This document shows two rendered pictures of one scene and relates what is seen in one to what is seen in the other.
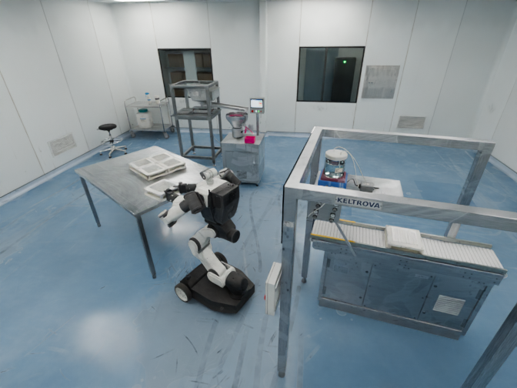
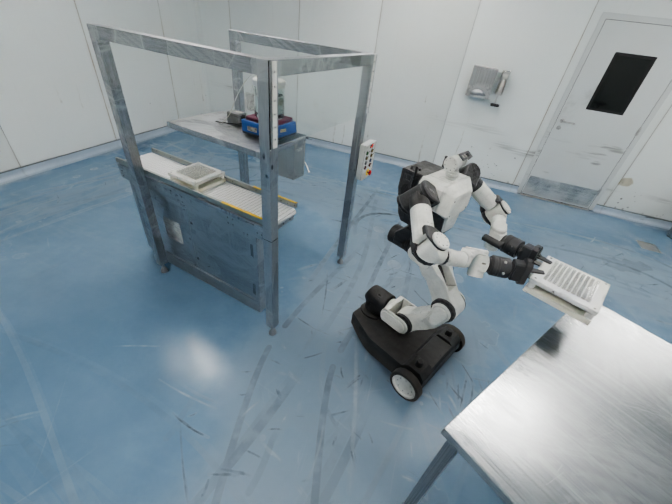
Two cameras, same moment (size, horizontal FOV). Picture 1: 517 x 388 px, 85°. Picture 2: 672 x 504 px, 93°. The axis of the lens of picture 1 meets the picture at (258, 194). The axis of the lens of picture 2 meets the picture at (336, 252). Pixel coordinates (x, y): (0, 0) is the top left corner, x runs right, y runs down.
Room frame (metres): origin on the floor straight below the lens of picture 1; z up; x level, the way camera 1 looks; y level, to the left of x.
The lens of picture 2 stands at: (3.46, 0.06, 1.80)
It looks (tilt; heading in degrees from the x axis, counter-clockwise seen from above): 36 degrees down; 187
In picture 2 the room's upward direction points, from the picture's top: 7 degrees clockwise
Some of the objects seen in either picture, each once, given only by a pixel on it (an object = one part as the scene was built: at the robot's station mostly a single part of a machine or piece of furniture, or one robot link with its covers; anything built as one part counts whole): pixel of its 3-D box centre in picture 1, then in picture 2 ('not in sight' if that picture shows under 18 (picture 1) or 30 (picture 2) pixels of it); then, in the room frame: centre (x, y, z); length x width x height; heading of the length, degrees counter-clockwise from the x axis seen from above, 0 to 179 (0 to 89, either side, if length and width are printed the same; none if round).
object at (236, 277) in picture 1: (219, 279); (402, 326); (1.96, 0.39, 0.19); 0.64 x 0.52 x 0.33; 56
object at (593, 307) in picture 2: (162, 187); (569, 282); (2.31, 0.89, 1.03); 0.25 x 0.24 x 0.02; 146
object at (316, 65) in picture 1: (328, 75); not in sight; (6.77, -1.61, 1.43); 1.38 x 0.01 x 1.16; 80
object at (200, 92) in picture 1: (209, 127); not in sight; (5.17, 0.89, 0.75); 1.43 x 1.06 x 1.50; 80
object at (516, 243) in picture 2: (171, 196); (523, 251); (2.13, 0.76, 1.03); 0.12 x 0.10 x 0.13; 48
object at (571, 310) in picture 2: (163, 192); (563, 291); (2.31, 0.89, 0.98); 0.24 x 0.24 x 0.02; 56
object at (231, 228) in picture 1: (222, 228); (413, 238); (1.90, 0.30, 0.84); 0.28 x 0.13 x 0.18; 56
